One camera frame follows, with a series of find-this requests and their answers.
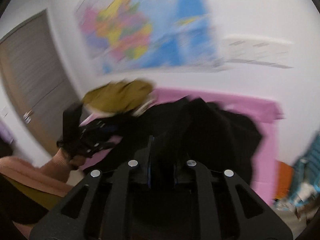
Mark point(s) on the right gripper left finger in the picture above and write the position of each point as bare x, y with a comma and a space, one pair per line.
102, 205

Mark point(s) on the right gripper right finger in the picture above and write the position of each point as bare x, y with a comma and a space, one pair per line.
203, 197

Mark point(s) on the black coat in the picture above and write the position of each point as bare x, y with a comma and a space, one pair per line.
184, 126

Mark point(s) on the pink sleeved left forearm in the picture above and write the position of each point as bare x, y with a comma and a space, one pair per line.
50, 178

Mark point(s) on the person's left hand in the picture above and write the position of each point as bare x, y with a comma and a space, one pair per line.
76, 161

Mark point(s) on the mustard yellow garment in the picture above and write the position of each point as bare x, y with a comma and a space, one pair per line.
119, 97

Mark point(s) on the grey wooden door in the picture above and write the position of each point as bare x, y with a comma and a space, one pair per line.
35, 80

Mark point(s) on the orange item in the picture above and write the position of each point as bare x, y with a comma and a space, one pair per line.
284, 179

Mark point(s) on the blue plastic basket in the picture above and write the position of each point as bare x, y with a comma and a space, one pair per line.
305, 181

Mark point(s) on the pink bed sheet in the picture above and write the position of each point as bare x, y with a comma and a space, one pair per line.
262, 112

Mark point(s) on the wall map poster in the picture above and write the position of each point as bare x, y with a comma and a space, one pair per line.
126, 35

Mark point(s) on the white wall socket left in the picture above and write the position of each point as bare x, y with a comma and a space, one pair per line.
240, 48

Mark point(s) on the white wall socket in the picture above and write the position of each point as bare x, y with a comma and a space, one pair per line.
276, 53
240, 48

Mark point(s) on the white wall socket right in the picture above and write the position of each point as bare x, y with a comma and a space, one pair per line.
276, 53

